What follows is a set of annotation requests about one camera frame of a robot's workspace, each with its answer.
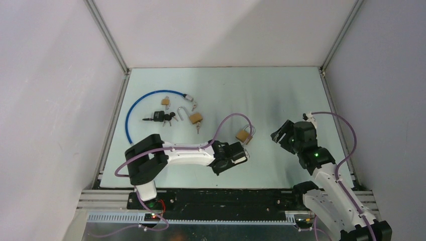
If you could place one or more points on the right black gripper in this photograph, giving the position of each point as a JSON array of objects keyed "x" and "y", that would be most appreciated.
[{"x": 288, "y": 128}]

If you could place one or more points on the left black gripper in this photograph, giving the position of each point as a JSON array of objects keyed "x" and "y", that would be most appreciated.
[{"x": 218, "y": 170}]

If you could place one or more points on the large brass padlock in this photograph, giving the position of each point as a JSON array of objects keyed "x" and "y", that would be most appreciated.
[{"x": 245, "y": 134}]

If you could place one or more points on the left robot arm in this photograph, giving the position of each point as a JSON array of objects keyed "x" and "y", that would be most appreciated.
[{"x": 146, "y": 159}]

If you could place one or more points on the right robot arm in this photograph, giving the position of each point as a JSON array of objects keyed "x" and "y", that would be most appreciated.
[{"x": 328, "y": 196}]

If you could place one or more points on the black padlock with keys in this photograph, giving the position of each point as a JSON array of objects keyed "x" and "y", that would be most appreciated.
[{"x": 162, "y": 117}]

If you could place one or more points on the small brass padlock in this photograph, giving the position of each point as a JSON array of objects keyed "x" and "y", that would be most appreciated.
[{"x": 166, "y": 102}]

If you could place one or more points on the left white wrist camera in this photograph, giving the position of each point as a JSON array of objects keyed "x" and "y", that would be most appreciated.
[{"x": 240, "y": 157}]

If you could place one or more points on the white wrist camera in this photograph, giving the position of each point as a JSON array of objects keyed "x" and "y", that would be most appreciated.
[
  {"x": 308, "y": 117},
  {"x": 240, "y": 157}
]

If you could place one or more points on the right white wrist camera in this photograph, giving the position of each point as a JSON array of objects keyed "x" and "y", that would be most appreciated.
[{"x": 308, "y": 117}]

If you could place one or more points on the keys on cable lock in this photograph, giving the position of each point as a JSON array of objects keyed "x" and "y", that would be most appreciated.
[{"x": 194, "y": 106}]

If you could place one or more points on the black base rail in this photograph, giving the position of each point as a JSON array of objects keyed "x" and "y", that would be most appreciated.
[{"x": 226, "y": 204}]

